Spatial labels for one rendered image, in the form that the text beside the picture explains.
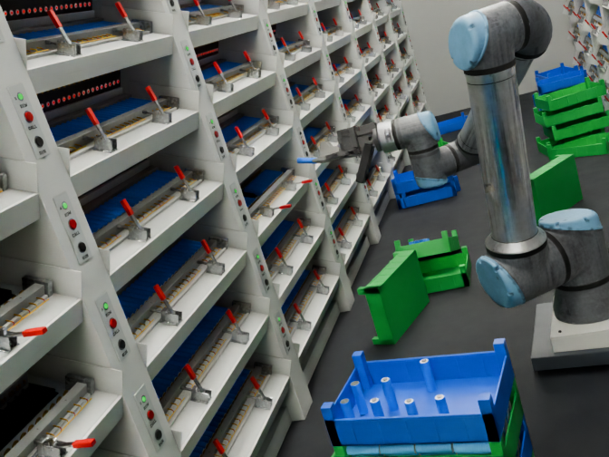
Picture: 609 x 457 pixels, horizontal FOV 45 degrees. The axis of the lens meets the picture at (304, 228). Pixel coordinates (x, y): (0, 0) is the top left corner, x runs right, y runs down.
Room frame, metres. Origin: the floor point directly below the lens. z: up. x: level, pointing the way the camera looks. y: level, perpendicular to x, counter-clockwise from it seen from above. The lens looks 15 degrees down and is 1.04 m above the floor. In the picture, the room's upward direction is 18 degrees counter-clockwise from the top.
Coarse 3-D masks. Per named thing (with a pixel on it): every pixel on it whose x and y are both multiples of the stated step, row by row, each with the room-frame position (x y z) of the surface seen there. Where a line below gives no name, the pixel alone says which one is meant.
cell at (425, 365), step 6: (420, 360) 1.24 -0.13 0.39; (426, 360) 1.23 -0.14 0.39; (420, 366) 1.23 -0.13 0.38; (426, 366) 1.22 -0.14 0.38; (426, 372) 1.23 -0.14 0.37; (426, 378) 1.23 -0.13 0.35; (432, 378) 1.23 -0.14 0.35; (426, 384) 1.23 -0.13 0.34; (432, 384) 1.22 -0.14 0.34; (432, 390) 1.22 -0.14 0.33
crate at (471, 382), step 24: (360, 360) 1.31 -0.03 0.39; (384, 360) 1.31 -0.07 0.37; (408, 360) 1.28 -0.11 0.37; (432, 360) 1.26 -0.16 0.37; (456, 360) 1.24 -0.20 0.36; (480, 360) 1.22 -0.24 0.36; (504, 360) 1.17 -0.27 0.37; (408, 384) 1.28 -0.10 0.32; (456, 384) 1.22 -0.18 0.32; (480, 384) 1.20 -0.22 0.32; (504, 384) 1.12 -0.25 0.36; (336, 408) 1.20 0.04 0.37; (384, 408) 1.22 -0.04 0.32; (432, 408) 1.17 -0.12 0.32; (456, 408) 1.15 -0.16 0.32; (480, 408) 1.03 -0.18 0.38; (504, 408) 1.09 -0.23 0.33; (336, 432) 1.15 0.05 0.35; (360, 432) 1.13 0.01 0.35; (384, 432) 1.11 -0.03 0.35; (408, 432) 1.09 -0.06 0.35; (432, 432) 1.07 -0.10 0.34; (456, 432) 1.05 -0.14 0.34; (480, 432) 1.03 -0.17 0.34
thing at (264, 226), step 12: (264, 168) 2.56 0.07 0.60; (276, 168) 2.54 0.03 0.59; (288, 168) 2.51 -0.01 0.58; (300, 168) 2.51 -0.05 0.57; (300, 180) 2.47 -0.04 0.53; (288, 192) 2.33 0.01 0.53; (300, 192) 2.40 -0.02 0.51; (276, 204) 2.21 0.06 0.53; (276, 216) 2.12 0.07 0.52; (264, 228) 2.01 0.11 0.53; (264, 240) 2.01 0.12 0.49
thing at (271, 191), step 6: (288, 174) 2.45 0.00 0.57; (276, 180) 2.37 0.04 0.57; (282, 180) 2.38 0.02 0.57; (288, 180) 2.42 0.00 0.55; (276, 186) 2.32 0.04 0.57; (270, 192) 2.25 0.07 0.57; (264, 198) 2.20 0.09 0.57; (270, 198) 2.25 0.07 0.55; (258, 204) 2.14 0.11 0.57; (264, 204) 2.19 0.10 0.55; (270, 204) 2.19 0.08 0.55; (252, 210) 2.08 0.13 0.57; (258, 210) 2.13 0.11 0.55; (252, 216) 2.07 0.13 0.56
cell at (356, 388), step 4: (352, 384) 1.23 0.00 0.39; (356, 384) 1.22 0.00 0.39; (360, 384) 1.23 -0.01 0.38; (352, 388) 1.22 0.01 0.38; (356, 388) 1.22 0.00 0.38; (360, 388) 1.22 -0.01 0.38; (356, 392) 1.22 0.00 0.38; (360, 392) 1.22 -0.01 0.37; (356, 396) 1.22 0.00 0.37; (360, 396) 1.22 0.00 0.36; (356, 400) 1.22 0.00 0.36; (360, 400) 1.22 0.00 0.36; (364, 400) 1.22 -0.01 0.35; (360, 404) 1.22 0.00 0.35; (364, 404) 1.22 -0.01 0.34; (360, 408) 1.22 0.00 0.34; (364, 408) 1.22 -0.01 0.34; (360, 412) 1.22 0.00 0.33; (364, 412) 1.22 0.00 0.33
